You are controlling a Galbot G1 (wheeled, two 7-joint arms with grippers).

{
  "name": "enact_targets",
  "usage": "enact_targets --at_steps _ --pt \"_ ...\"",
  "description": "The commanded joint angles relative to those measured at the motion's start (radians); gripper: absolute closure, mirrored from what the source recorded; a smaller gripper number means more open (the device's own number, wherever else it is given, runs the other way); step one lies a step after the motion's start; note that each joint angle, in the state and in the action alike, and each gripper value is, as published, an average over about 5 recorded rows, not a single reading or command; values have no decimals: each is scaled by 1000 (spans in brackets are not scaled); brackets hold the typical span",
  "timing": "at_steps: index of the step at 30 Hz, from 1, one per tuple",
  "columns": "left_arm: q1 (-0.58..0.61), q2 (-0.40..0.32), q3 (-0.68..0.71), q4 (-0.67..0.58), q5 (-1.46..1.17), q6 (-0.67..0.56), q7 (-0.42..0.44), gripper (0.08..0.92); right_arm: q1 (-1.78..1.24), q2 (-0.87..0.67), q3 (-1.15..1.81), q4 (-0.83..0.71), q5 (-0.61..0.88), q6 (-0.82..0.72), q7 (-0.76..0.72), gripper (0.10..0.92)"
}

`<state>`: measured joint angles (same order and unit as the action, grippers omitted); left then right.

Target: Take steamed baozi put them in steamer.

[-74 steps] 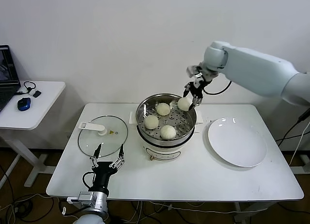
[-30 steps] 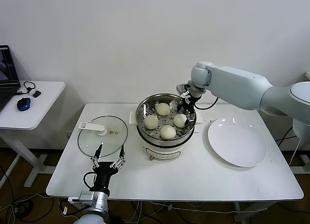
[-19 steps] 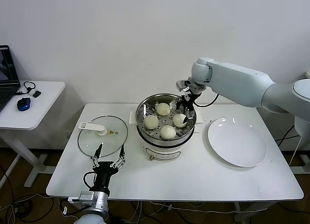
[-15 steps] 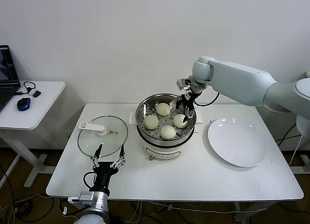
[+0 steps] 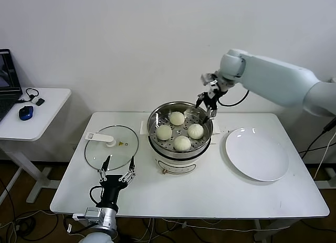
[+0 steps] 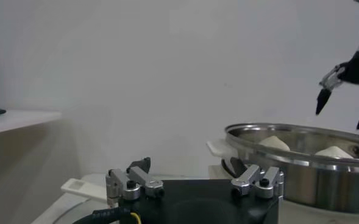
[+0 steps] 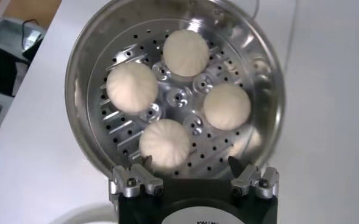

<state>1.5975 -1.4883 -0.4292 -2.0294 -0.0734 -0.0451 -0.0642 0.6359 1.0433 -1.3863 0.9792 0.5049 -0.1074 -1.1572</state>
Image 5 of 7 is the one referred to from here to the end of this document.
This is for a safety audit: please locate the black looped cable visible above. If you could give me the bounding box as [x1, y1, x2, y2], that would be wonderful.
[15, 88, 40, 104]

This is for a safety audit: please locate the stainless steel steamer basket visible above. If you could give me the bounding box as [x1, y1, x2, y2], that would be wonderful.
[140, 101, 221, 152]

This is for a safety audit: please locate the glass lid white handle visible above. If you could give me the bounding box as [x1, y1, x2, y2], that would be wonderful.
[84, 125, 139, 172]

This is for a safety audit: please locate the white steamed baozi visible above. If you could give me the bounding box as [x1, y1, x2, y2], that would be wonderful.
[156, 125, 173, 141]
[169, 111, 185, 126]
[174, 135, 192, 152]
[187, 123, 205, 139]

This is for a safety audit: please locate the white table leg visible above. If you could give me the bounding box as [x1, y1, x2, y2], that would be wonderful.
[253, 218, 302, 243]

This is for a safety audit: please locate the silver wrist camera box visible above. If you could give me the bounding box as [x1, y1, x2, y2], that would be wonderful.
[201, 72, 219, 87]
[72, 206, 104, 224]

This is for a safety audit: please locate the white electric cooker base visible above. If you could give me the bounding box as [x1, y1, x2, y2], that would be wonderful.
[146, 134, 218, 175]

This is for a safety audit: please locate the black floor cable coil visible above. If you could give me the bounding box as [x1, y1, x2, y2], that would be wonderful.
[14, 210, 60, 240]

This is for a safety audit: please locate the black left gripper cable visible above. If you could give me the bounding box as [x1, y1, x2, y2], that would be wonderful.
[89, 185, 104, 208]

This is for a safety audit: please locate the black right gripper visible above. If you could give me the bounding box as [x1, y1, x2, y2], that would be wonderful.
[195, 89, 228, 124]

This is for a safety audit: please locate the black hanging cable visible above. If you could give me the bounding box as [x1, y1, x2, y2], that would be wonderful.
[299, 121, 336, 159]

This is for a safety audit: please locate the black laptop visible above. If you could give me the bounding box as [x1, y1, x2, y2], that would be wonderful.
[0, 48, 23, 123]

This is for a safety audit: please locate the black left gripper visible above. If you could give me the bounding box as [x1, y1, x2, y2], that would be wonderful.
[97, 154, 137, 208]

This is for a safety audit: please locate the white round plate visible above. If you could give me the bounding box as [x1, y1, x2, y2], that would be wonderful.
[225, 127, 289, 182]

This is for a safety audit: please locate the white hanging cable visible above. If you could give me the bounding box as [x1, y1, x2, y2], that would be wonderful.
[313, 136, 330, 179]

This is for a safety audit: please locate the blue computer mouse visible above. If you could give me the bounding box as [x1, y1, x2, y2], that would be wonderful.
[17, 105, 34, 121]

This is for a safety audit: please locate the white side table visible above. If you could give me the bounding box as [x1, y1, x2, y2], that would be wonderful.
[0, 88, 71, 204]

